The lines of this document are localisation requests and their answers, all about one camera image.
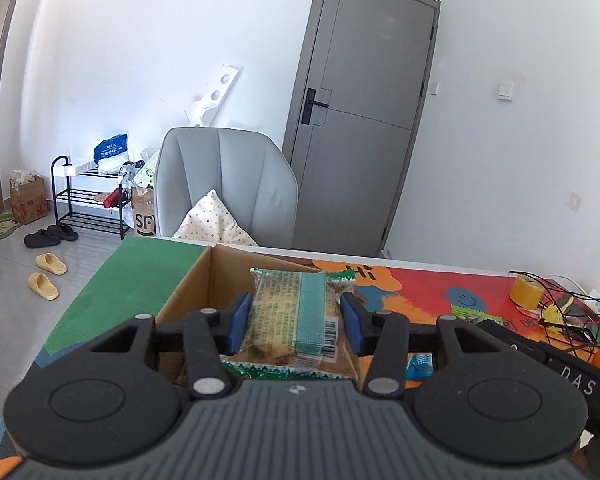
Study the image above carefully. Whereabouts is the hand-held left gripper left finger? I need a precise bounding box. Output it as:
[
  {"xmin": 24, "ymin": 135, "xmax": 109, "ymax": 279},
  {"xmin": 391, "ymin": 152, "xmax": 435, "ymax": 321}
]
[{"xmin": 87, "ymin": 292, "xmax": 253, "ymax": 401}]

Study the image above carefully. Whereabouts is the printed brown cardboard box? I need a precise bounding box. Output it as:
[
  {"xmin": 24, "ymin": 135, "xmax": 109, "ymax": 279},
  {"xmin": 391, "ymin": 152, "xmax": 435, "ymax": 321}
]
[{"xmin": 130, "ymin": 186, "xmax": 157, "ymax": 238}]

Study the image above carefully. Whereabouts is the green patterned bag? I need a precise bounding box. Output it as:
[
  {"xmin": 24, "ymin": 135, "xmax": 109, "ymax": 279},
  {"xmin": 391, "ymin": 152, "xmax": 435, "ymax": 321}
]
[{"xmin": 132, "ymin": 150, "xmax": 161, "ymax": 188}]

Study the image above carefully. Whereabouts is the yellow tape roll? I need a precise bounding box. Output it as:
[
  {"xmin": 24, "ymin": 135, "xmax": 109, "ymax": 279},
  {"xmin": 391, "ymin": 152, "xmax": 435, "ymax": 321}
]
[{"xmin": 509, "ymin": 272, "xmax": 548, "ymax": 311}]

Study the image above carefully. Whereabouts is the light green snack packet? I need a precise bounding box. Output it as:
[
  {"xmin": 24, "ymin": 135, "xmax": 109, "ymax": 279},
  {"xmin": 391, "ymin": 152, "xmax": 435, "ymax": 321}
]
[{"xmin": 451, "ymin": 305, "xmax": 503, "ymax": 326}]

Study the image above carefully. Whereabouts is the blue small snack packet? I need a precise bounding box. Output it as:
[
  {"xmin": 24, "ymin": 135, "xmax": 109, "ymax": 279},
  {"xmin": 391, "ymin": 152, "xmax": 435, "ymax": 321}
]
[{"xmin": 405, "ymin": 353, "xmax": 435, "ymax": 381}]

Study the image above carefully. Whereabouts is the grey armchair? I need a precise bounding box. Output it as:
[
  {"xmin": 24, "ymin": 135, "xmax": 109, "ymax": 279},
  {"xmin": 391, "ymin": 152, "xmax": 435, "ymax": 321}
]
[{"xmin": 155, "ymin": 126, "xmax": 299, "ymax": 250}]

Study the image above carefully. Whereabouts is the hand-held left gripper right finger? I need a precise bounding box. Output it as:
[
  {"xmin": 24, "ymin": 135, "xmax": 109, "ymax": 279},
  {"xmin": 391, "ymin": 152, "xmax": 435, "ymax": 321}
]
[{"xmin": 340, "ymin": 292, "xmax": 511, "ymax": 401}]

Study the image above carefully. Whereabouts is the black shoe rack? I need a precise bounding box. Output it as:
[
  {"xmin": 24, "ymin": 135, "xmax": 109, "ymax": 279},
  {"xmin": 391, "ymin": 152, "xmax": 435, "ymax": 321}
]
[{"xmin": 50, "ymin": 156, "xmax": 133, "ymax": 240}]

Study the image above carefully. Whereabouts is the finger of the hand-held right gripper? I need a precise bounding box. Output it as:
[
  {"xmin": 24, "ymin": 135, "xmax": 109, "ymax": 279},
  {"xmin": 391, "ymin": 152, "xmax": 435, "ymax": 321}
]
[{"xmin": 477, "ymin": 319, "xmax": 518, "ymax": 348}]

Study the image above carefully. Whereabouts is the blue plastic bag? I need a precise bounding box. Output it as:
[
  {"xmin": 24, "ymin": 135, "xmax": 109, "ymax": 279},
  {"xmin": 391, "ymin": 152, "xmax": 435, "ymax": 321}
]
[{"xmin": 93, "ymin": 133, "xmax": 129, "ymax": 163}]

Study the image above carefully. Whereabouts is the white dotted pillow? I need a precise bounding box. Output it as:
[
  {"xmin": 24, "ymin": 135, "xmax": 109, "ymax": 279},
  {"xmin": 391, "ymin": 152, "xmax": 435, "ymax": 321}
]
[{"xmin": 172, "ymin": 189, "xmax": 259, "ymax": 247}]

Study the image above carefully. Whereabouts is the small floor cardboard box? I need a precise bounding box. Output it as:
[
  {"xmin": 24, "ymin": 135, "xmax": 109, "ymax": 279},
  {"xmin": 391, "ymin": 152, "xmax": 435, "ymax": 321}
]
[{"xmin": 9, "ymin": 170, "xmax": 48, "ymax": 225}]

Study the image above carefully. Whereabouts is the yellow slipper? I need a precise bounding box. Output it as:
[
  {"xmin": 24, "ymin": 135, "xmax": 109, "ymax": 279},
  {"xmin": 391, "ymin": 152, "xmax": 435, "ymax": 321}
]
[
  {"xmin": 27, "ymin": 272, "xmax": 61, "ymax": 302},
  {"xmin": 35, "ymin": 253, "xmax": 68, "ymax": 276}
]

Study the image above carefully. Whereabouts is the white foam piece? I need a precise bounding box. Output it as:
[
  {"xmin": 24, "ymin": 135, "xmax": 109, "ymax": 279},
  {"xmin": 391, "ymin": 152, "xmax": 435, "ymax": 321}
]
[{"xmin": 185, "ymin": 64, "xmax": 241, "ymax": 128}]

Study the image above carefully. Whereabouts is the black wire rack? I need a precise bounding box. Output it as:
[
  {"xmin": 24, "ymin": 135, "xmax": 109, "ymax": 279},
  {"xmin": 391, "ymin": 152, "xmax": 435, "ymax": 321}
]
[{"xmin": 517, "ymin": 271, "xmax": 600, "ymax": 361}]

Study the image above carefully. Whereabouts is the colourful printed table mat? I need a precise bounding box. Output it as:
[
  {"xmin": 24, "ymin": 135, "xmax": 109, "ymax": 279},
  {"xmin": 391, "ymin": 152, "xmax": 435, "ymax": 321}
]
[{"xmin": 0, "ymin": 236, "xmax": 600, "ymax": 476}]

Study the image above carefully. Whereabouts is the green striped bread packet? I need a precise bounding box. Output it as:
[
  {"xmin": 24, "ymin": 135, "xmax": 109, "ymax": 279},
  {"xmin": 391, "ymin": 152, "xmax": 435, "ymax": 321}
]
[{"xmin": 220, "ymin": 266, "xmax": 363, "ymax": 381}]

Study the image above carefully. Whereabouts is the black door handle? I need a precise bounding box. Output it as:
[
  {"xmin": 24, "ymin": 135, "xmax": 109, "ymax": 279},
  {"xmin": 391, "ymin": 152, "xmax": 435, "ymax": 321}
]
[{"xmin": 301, "ymin": 88, "xmax": 330, "ymax": 126}]

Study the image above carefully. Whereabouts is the grey door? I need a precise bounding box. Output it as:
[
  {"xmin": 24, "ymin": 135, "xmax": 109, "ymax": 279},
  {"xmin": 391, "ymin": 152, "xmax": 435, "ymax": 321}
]
[{"xmin": 281, "ymin": 0, "xmax": 441, "ymax": 257}]

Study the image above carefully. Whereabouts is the black slipper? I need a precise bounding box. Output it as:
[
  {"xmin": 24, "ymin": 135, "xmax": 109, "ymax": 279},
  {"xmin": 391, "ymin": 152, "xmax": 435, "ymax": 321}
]
[
  {"xmin": 47, "ymin": 224, "xmax": 79, "ymax": 242},
  {"xmin": 24, "ymin": 229, "xmax": 62, "ymax": 249}
]

